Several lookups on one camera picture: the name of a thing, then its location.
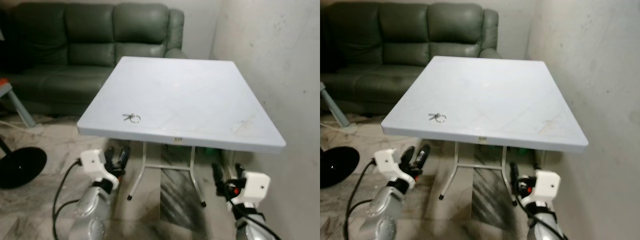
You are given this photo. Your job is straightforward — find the black round stand base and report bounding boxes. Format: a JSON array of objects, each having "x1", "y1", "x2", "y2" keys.
[
  {"x1": 320, "y1": 146, "x2": 360, "y2": 190},
  {"x1": 0, "y1": 135, "x2": 48, "y2": 190}
]

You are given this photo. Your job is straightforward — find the white folding table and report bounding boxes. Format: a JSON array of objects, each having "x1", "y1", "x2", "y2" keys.
[
  {"x1": 77, "y1": 56, "x2": 287, "y2": 208},
  {"x1": 381, "y1": 55, "x2": 589, "y2": 207}
]

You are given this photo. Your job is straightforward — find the grey metal stand leg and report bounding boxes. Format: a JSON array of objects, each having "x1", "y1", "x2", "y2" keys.
[
  {"x1": 0, "y1": 77, "x2": 37, "y2": 129},
  {"x1": 320, "y1": 82, "x2": 359, "y2": 134}
]

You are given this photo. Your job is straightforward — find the dark green leather sofa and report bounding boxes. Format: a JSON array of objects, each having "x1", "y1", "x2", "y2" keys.
[
  {"x1": 0, "y1": 2, "x2": 189, "y2": 117},
  {"x1": 320, "y1": 2, "x2": 502, "y2": 115}
]

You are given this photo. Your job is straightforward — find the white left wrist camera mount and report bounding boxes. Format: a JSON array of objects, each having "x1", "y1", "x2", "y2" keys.
[
  {"x1": 374, "y1": 149, "x2": 416, "y2": 189},
  {"x1": 80, "y1": 149, "x2": 121, "y2": 190}
]

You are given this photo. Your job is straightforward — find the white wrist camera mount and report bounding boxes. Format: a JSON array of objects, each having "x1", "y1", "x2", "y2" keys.
[
  {"x1": 80, "y1": 149, "x2": 121, "y2": 190},
  {"x1": 374, "y1": 149, "x2": 416, "y2": 189},
  {"x1": 522, "y1": 170, "x2": 559, "y2": 207},
  {"x1": 231, "y1": 171, "x2": 272, "y2": 206}
]

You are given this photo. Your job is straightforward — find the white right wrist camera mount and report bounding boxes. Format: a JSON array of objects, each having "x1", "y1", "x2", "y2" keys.
[
  {"x1": 522, "y1": 170, "x2": 559, "y2": 207},
  {"x1": 231, "y1": 171, "x2": 272, "y2": 206}
]

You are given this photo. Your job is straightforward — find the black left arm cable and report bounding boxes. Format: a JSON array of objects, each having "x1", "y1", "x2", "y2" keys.
[
  {"x1": 52, "y1": 158, "x2": 84, "y2": 229},
  {"x1": 345, "y1": 158, "x2": 377, "y2": 240}
]

